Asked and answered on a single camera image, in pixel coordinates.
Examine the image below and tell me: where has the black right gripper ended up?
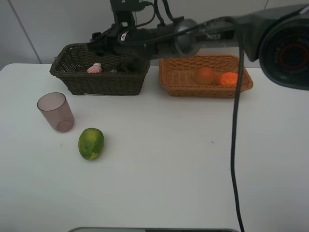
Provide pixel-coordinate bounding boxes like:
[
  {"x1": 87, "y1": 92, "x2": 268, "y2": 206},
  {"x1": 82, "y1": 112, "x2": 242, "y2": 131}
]
[{"x1": 86, "y1": 24, "x2": 157, "y2": 60}]

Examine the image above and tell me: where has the black pump bottle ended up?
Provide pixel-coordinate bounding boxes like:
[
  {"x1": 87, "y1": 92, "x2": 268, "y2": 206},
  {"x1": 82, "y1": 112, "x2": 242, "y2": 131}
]
[{"x1": 110, "y1": 61, "x2": 142, "y2": 73}]

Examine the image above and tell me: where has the pink lotion bottle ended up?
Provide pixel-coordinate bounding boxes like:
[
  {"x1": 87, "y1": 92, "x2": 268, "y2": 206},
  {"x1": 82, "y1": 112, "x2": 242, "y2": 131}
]
[{"x1": 87, "y1": 63, "x2": 102, "y2": 73}]

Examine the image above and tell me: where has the red orange peach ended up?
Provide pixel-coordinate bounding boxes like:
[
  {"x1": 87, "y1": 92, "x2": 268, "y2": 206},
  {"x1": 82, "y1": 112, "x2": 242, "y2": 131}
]
[{"x1": 195, "y1": 67, "x2": 217, "y2": 85}]

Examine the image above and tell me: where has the orange tangerine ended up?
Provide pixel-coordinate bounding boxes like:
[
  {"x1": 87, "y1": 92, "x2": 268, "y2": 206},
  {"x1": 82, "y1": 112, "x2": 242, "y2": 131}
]
[{"x1": 218, "y1": 72, "x2": 238, "y2": 87}]

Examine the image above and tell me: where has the translucent purple plastic cup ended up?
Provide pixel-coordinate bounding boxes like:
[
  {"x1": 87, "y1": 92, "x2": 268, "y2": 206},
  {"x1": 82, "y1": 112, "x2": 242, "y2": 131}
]
[{"x1": 37, "y1": 92, "x2": 75, "y2": 132}]

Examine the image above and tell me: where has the green mango fruit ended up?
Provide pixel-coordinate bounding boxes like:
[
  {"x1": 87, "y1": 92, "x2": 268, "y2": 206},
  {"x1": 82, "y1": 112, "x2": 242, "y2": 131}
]
[{"x1": 78, "y1": 128, "x2": 105, "y2": 160}]

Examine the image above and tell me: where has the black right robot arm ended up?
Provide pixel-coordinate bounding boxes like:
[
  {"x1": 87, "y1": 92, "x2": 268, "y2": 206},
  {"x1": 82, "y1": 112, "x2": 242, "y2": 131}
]
[{"x1": 86, "y1": 0, "x2": 309, "y2": 90}]

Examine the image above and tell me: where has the dark brown wicker basket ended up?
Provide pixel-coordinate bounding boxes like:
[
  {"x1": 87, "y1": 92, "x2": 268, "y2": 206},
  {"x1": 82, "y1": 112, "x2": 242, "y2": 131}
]
[{"x1": 50, "y1": 43, "x2": 150, "y2": 96}]

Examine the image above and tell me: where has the orange wicker basket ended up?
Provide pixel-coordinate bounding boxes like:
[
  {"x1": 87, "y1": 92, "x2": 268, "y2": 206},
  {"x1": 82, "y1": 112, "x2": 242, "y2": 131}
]
[{"x1": 159, "y1": 55, "x2": 239, "y2": 99}]

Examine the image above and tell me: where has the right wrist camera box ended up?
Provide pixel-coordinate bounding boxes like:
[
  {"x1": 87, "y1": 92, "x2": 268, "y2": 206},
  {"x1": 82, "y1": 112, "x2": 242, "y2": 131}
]
[{"x1": 110, "y1": 0, "x2": 146, "y2": 29}]

